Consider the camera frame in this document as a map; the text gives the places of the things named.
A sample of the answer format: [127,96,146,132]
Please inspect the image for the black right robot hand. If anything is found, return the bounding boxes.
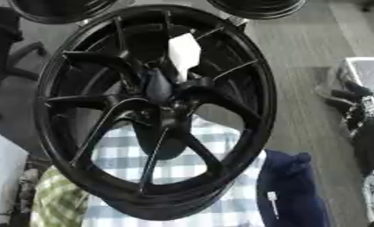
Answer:
[322,79,374,137]

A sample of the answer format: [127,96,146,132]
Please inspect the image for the black round wheel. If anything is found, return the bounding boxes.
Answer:
[7,0,121,25]
[206,0,308,20]

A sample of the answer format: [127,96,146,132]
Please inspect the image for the white pin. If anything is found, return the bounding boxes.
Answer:
[167,32,203,82]

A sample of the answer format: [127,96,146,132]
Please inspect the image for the black spoked wheel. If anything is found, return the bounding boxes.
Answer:
[33,4,279,222]

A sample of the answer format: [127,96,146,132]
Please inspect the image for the pale open box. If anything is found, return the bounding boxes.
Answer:
[342,57,374,100]

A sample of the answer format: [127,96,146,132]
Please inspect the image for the dark blue bag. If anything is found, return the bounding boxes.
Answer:
[255,149,333,227]

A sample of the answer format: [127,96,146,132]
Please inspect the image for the white flat board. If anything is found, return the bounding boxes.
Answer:
[0,129,31,218]

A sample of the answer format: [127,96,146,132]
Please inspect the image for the black office chair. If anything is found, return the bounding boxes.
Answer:
[0,6,48,121]

